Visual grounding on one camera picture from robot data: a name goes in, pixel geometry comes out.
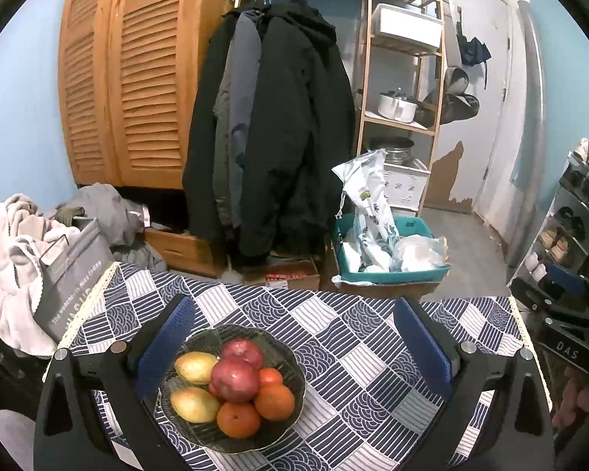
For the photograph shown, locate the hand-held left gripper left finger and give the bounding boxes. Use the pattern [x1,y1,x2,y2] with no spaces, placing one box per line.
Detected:
[33,293,197,471]

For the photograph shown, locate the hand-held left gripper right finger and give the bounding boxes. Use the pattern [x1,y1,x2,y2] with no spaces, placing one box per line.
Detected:
[393,296,555,471]

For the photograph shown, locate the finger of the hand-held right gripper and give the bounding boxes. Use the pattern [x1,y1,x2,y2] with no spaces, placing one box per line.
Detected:
[510,277,589,328]
[540,264,589,298]

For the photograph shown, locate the yellow mango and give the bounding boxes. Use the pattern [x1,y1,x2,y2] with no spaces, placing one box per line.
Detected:
[170,387,221,424]
[174,351,220,386]

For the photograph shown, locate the red apple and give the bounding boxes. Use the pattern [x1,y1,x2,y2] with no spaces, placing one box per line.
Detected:
[211,357,261,404]
[220,338,265,370]

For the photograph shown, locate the ribbed glass plate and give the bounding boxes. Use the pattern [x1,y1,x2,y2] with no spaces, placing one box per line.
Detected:
[158,324,307,455]

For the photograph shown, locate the person's right hand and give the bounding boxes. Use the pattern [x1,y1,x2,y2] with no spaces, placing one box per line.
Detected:
[562,378,589,424]

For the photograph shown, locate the blue white patterned tablecloth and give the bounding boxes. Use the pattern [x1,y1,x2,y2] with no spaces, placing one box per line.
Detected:
[54,261,553,471]

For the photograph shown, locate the metal shoe rack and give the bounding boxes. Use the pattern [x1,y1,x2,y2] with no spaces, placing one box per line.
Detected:
[508,137,589,290]

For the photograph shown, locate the teal plastic bin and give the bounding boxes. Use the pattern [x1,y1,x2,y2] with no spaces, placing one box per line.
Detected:
[335,214,451,286]

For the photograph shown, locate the large cardboard box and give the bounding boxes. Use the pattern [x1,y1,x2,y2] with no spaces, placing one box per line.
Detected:
[324,240,443,298]

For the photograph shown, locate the clear plastic bag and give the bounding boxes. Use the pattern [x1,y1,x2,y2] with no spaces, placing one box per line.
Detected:
[390,235,450,272]

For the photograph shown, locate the wooden drawer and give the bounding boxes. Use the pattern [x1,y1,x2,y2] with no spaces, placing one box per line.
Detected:
[145,228,227,278]

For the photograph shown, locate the grey tote bag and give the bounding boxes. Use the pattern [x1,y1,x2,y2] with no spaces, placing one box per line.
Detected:
[33,217,116,341]

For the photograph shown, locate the small cardboard box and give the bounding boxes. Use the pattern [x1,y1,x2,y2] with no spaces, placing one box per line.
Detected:
[243,255,321,291]

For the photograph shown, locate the grey clothes pile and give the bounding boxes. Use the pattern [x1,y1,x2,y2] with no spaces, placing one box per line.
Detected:
[56,183,168,273]

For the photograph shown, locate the grey metal pipe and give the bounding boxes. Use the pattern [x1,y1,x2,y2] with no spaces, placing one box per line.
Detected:
[508,0,548,268]

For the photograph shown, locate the white patterned bag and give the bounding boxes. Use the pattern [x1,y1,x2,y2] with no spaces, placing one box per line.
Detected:
[332,150,401,273]

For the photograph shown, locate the white plastic basket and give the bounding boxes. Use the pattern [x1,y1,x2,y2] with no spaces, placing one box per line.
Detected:
[383,157,432,209]

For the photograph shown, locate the pale fleece blanket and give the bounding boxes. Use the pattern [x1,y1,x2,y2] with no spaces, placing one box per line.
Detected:
[0,194,82,358]

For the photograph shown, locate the black jacket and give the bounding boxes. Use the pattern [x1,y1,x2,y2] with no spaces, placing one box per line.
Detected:
[183,10,236,241]

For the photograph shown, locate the metal basin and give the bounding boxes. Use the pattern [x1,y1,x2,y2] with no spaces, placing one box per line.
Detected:
[370,136,415,165]

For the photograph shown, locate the hanging dark bags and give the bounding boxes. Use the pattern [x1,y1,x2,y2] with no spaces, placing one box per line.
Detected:
[442,66,481,126]

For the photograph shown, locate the white door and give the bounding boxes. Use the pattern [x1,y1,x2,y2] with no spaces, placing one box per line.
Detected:
[449,0,514,217]

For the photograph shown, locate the dark pan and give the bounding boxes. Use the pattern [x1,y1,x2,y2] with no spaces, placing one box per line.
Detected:
[415,98,443,128]

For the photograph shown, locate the wooden shelf rack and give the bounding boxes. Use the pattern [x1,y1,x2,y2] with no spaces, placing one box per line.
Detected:
[356,0,447,217]

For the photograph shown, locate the grey jacket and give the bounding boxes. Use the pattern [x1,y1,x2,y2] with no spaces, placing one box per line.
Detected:
[212,12,261,229]

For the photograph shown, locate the white pot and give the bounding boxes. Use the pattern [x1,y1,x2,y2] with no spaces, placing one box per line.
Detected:
[377,89,418,123]

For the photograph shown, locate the dark blue umbrella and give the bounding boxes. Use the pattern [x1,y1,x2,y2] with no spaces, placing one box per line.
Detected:
[457,34,492,90]

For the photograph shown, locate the black hooded coat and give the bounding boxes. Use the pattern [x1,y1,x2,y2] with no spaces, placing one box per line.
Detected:
[238,0,357,266]

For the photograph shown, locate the wooden louvered wardrobe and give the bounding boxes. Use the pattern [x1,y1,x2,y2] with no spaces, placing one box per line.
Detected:
[58,0,221,190]

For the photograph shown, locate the white storage box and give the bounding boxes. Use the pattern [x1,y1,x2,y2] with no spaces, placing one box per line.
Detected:
[373,3,445,52]

